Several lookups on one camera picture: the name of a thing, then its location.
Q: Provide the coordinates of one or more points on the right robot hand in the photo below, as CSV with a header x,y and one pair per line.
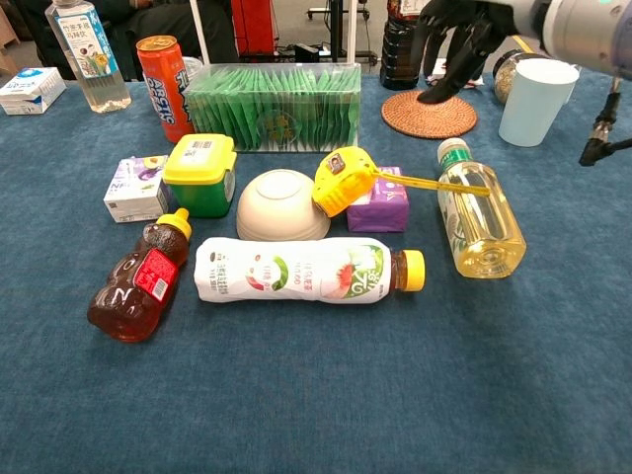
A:
x,y
469,44

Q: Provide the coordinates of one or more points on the yellow tape measure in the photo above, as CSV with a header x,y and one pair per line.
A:
x,y
340,187

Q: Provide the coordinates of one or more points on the white red snack packet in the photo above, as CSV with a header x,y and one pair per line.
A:
x,y
439,69

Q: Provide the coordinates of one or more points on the glass jar black lid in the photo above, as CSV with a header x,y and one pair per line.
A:
x,y
503,79

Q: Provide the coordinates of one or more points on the dark tea bottle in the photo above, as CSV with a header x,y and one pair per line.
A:
x,y
397,59

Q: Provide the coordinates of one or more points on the round woven coaster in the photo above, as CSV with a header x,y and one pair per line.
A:
x,y
434,121

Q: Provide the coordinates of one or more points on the light blue plastic cup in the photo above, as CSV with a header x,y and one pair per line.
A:
x,y
533,108

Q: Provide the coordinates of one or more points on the clear green-capped tea bottle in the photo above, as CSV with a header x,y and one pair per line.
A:
x,y
481,232

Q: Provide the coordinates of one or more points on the purple tissue pack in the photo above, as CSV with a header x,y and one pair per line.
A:
x,y
380,214

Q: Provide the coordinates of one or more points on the clear box of green sachets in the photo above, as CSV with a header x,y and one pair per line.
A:
x,y
276,103

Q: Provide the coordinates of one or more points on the red cabinet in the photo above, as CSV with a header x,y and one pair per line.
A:
x,y
252,24

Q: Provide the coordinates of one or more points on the beige upturned bowl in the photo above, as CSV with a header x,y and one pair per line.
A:
x,y
276,212

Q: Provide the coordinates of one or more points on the clear plastic cup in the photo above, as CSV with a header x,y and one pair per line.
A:
x,y
192,66

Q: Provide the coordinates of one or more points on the white-labelled yellow-capped tea bottle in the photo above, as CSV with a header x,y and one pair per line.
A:
x,y
296,271

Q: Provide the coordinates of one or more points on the green box yellow lid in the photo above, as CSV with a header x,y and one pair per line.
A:
x,y
200,163

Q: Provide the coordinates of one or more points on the orange Arctic Ocean can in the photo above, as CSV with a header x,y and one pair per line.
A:
x,y
165,89

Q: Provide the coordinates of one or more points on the seated person dark trousers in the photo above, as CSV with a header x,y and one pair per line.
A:
x,y
148,24

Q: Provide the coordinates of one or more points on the small white purple carton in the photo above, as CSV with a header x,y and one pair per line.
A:
x,y
133,192

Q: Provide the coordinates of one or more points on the clear blue-labelled water bottle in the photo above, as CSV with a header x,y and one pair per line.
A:
x,y
94,59

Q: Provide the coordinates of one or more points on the blue table cloth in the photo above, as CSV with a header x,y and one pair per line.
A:
x,y
316,395

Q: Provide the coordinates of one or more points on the bear-shaped honey bottle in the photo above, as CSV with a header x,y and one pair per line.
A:
x,y
133,291

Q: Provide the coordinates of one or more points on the white blue milk carton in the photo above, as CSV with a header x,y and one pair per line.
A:
x,y
29,91

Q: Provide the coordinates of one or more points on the beige wooden furniture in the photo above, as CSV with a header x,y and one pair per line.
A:
x,y
6,44

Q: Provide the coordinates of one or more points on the white frame pole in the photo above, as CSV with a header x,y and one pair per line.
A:
x,y
200,34

